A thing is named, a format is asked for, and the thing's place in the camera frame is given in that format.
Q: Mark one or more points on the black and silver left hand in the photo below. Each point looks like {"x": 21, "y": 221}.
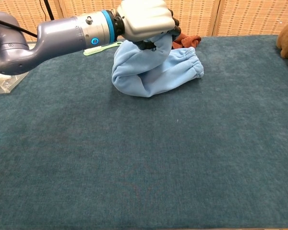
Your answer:
{"x": 144, "y": 19}

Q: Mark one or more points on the blue sweatpants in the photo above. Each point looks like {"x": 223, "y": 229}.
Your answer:
{"x": 158, "y": 74}

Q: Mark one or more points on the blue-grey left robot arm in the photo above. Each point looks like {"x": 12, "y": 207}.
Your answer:
{"x": 62, "y": 36}

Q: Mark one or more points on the rust brown crumpled cloth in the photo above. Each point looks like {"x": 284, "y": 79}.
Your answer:
{"x": 187, "y": 42}

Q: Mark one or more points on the mint green small brush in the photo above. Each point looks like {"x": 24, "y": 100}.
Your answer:
{"x": 93, "y": 50}

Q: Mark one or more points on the black tripod stand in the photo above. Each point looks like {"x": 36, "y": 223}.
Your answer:
{"x": 48, "y": 9}

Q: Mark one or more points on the bamboo folding screen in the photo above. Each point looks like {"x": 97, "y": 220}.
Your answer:
{"x": 242, "y": 16}

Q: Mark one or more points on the teal table mat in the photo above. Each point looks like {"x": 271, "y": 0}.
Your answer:
{"x": 144, "y": 155}

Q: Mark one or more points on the clear bag with white garment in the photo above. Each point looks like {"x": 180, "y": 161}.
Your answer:
{"x": 4, "y": 83}

